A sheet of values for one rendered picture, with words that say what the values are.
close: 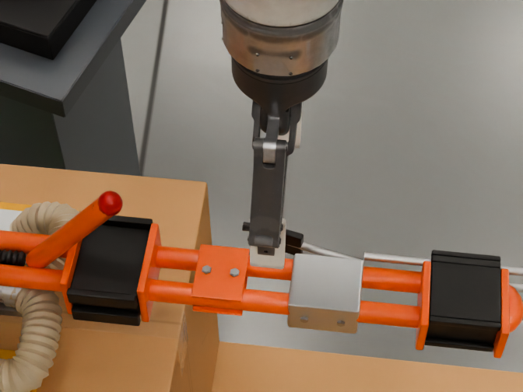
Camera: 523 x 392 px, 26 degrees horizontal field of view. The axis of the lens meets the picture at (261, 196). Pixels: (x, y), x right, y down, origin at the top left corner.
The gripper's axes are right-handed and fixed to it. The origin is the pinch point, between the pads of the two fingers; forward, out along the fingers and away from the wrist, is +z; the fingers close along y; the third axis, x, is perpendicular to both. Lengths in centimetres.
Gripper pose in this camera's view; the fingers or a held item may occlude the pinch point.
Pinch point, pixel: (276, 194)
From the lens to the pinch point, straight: 102.7
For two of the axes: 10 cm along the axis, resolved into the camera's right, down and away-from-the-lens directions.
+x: 9.9, 1.0, -0.7
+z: 0.0, 5.8, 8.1
